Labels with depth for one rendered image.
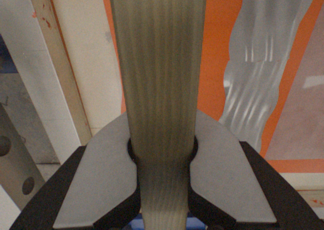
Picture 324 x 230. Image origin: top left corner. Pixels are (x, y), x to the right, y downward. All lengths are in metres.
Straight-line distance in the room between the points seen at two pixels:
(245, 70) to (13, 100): 1.61
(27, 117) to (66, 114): 1.51
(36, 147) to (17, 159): 1.63
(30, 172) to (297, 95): 0.36
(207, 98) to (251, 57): 0.07
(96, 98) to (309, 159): 0.35
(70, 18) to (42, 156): 1.80
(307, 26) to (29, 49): 0.28
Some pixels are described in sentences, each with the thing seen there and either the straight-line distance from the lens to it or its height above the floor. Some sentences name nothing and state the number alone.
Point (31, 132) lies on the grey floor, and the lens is 1.82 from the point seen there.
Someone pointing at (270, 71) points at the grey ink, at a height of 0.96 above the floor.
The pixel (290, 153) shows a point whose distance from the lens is 0.37.
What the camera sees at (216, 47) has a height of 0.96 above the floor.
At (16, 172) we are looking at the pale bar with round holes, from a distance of 0.28.
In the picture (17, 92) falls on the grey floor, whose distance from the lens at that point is 1.64.
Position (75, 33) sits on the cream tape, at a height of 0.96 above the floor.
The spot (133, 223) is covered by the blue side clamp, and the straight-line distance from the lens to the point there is 0.37.
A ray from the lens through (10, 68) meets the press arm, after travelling 0.33.
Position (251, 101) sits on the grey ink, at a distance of 0.26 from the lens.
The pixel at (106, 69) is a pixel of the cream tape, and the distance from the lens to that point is 0.23.
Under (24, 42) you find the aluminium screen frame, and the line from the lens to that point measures 0.22.
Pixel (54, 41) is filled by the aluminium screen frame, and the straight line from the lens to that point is 0.22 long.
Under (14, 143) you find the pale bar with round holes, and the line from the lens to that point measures 0.28.
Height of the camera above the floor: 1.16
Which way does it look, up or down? 59 degrees down
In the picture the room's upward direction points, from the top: 178 degrees clockwise
